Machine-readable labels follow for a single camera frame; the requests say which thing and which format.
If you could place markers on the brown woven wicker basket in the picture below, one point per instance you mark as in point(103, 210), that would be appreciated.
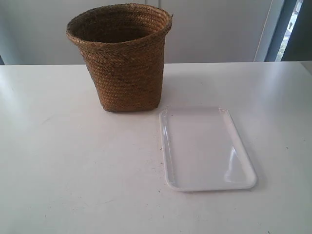
point(122, 46)

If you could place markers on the white rectangular plastic tray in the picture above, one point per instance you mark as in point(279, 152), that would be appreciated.
point(203, 151)

